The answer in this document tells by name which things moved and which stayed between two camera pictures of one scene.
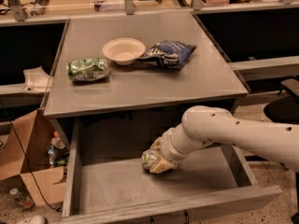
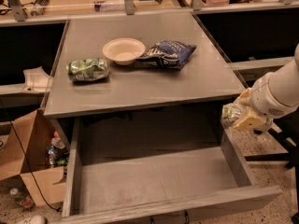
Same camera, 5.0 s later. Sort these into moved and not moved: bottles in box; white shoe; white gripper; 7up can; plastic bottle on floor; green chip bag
Moved: 7up can; white gripper
Not moved: white shoe; plastic bottle on floor; bottles in box; green chip bag
